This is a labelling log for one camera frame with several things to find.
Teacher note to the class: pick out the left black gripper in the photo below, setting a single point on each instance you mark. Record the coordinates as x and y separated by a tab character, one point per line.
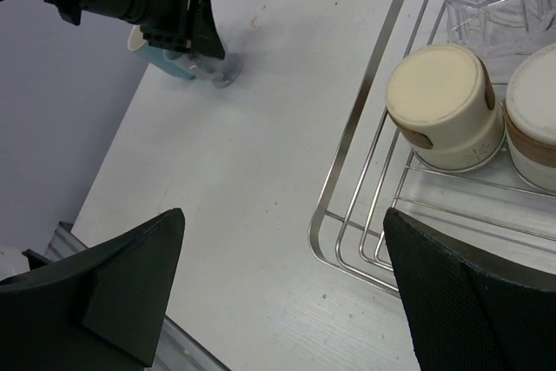
164	22

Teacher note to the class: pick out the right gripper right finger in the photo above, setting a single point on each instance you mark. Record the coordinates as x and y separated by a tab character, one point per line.
468	309

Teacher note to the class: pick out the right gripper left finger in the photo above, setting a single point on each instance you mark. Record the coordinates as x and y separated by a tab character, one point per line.
100	308

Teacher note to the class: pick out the pale grey-blue mug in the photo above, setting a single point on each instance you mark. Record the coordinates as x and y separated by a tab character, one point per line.
221	73

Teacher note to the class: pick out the light blue mug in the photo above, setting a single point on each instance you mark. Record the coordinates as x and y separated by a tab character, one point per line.
137	45

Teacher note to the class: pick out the cream cup brown band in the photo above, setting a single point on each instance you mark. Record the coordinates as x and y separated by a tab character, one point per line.
441	99

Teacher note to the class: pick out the white cup brown band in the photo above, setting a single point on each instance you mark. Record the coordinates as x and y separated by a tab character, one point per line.
529	111

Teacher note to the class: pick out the clear faceted glass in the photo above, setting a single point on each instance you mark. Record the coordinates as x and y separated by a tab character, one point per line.
502	33

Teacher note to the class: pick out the metal wire dish rack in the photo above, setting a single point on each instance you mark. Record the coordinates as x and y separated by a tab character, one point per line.
374	169

